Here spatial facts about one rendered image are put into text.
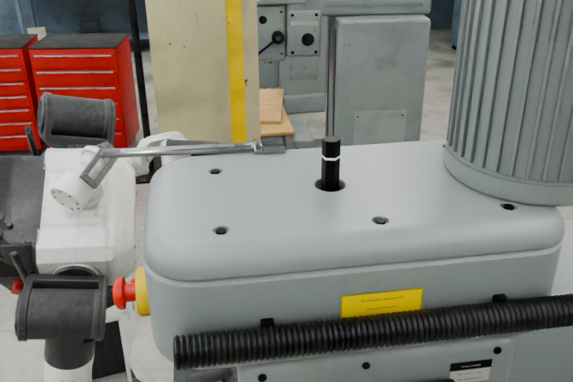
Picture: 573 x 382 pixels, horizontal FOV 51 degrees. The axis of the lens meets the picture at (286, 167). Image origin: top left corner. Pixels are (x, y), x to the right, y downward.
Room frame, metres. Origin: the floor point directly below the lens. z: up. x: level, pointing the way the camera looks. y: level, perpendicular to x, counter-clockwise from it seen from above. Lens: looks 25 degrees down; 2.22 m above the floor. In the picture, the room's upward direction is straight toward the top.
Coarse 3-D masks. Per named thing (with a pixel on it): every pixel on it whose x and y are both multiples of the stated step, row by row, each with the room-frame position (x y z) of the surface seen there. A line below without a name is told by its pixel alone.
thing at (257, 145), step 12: (204, 144) 0.75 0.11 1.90; (216, 144) 0.75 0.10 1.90; (228, 144) 0.75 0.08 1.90; (240, 144) 0.75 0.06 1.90; (252, 144) 0.75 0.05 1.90; (264, 144) 0.76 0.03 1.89; (276, 144) 0.76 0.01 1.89; (108, 156) 0.72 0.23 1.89; (120, 156) 0.72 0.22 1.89; (132, 156) 0.73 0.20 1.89; (144, 156) 0.73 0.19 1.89
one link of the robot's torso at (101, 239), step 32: (0, 160) 1.08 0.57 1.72; (32, 160) 1.09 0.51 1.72; (64, 160) 1.10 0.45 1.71; (0, 192) 1.03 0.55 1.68; (32, 192) 1.03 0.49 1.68; (128, 192) 1.09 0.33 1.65; (0, 224) 0.97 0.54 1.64; (32, 224) 0.98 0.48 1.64; (64, 224) 0.99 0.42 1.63; (96, 224) 1.00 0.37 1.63; (128, 224) 1.04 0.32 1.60; (0, 256) 0.96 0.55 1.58; (32, 256) 0.94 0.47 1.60; (64, 256) 0.95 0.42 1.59; (96, 256) 0.96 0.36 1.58; (128, 256) 1.00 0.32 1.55
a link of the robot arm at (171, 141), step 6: (174, 138) 1.43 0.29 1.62; (180, 138) 1.44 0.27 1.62; (162, 144) 1.43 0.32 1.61; (168, 144) 1.38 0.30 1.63; (174, 144) 1.38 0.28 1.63; (180, 144) 1.39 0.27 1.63; (186, 144) 1.39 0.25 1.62; (192, 144) 1.40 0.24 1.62; (162, 156) 1.41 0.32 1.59; (168, 156) 1.40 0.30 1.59; (174, 156) 1.39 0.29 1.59; (180, 156) 1.40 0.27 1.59; (186, 156) 1.41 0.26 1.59; (162, 162) 1.40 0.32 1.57; (168, 162) 1.38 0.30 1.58
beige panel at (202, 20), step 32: (160, 0) 2.31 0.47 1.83; (192, 0) 2.32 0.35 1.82; (224, 0) 2.34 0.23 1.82; (256, 0) 2.36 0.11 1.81; (160, 32) 2.30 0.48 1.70; (192, 32) 2.32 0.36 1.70; (224, 32) 2.34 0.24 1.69; (256, 32) 2.36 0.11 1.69; (160, 64) 2.30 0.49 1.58; (192, 64) 2.32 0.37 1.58; (224, 64) 2.34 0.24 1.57; (256, 64) 2.36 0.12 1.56; (160, 96) 2.30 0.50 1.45; (192, 96) 2.32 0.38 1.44; (224, 96) 2.34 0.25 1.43; (256, 96) 2.36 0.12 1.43; (160, 128) 2.30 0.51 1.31; (192, 128) 2.32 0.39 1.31; (224, 128) 2.34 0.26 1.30; (256, 128) 2.36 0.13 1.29
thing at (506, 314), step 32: (352, 320) 0.50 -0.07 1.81; (384, 320) 0.50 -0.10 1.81; (416, 320) 0.50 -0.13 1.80; (448, 320) 0.50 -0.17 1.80; (480, 320) 0.50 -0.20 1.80; (512, 320) 0.51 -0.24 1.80; (544, 320) 0.51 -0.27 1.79; (192, 352) 0.46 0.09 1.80; (224, 352) 0.46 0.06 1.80; (256, 352) 0.46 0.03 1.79; (288, 352) 0.47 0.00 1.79; (320, 352) 0.47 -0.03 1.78
